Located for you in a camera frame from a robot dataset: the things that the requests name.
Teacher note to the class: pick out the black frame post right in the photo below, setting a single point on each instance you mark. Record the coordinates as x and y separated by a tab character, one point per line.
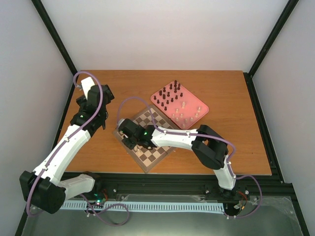
281	21

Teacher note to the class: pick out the light blue cable duct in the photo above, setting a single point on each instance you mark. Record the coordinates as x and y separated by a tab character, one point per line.
163	207

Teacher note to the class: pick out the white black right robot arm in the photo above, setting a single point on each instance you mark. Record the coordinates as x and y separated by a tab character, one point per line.
208	146

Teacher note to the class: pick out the black frame post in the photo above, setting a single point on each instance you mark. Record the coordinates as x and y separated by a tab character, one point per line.
281	21
41	10

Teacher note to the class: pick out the pink plastic tray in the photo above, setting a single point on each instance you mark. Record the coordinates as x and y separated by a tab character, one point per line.
173	97

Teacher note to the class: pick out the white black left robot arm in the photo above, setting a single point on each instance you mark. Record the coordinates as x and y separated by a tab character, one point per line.
43	187

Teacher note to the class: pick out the wooden chessboard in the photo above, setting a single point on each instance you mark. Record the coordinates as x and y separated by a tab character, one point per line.
148	158

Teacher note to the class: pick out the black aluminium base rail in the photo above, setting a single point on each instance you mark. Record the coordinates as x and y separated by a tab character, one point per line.
154	184

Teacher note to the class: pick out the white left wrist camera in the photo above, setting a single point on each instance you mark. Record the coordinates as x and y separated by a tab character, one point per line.
86	85

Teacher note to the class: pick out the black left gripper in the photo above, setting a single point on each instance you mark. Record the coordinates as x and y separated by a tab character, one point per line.
81	102

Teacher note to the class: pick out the black frame post left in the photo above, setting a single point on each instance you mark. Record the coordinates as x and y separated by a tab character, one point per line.
41	10

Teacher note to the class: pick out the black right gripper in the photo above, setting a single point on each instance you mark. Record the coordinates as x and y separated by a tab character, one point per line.
129	145

